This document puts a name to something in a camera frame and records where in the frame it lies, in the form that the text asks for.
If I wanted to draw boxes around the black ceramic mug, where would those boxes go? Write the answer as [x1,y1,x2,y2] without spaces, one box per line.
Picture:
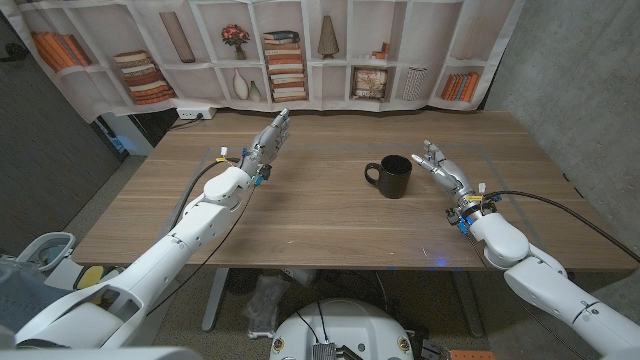
[363,154,414,200]

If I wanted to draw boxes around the yellow black-rimmed disc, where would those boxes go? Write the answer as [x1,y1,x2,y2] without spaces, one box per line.
[73,265,105,291]

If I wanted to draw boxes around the white grey bin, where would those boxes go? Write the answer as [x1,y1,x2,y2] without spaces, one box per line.
[14,231,77,274]

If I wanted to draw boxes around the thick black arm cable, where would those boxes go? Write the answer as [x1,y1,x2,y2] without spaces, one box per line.
[172,157,244,231]
[483,188,640,264]

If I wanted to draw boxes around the grey metal table leg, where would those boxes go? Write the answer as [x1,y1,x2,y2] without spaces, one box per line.
[452,271,485,339]
[201,268,230,334]

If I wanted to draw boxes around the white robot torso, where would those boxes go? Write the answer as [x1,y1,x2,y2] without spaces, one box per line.
[269,298,415,360]

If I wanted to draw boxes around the white power strip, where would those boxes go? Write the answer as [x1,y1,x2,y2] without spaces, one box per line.
[175,106,217,121]

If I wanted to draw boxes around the printed bookshelf backdrop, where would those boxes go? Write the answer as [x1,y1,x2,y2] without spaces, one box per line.
[0,0,526,124]

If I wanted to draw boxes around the black power strip cord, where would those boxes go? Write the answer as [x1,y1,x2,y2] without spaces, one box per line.
[168,113,205,132]

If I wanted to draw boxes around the black round object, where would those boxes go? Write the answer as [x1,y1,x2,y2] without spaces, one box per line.
[225,268,259,296]

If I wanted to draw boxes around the white cabinet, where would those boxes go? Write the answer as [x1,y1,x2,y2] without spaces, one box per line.
[99,110,155,157]

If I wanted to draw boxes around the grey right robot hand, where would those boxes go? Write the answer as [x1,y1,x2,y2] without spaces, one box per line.
[410,139,487,217]

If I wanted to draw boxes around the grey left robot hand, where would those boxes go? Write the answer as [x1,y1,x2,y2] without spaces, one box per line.
[239,107,292,179]

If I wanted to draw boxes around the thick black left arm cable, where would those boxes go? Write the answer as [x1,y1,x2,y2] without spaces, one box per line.
[172,157,244,231]

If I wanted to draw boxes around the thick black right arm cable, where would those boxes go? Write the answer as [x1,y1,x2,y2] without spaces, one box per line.
[483,188,640,264]

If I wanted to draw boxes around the orange box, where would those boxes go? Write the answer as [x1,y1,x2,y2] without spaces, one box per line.
[449,349,496,360]

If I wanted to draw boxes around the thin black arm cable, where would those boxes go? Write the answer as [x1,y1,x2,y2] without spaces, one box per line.
[147,182,259,317]
[465,233,576,360]

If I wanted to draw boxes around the person's blue jeans leg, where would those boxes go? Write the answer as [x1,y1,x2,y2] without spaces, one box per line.
[0,259,76,334]

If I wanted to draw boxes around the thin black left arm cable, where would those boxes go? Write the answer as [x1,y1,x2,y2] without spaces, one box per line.
[147,182,259,317]

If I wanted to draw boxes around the clear plastic bag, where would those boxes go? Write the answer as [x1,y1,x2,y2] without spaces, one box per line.
[242,273,291,340]

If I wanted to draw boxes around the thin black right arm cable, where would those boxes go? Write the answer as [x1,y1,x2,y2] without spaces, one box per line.
[465,233,576,360]

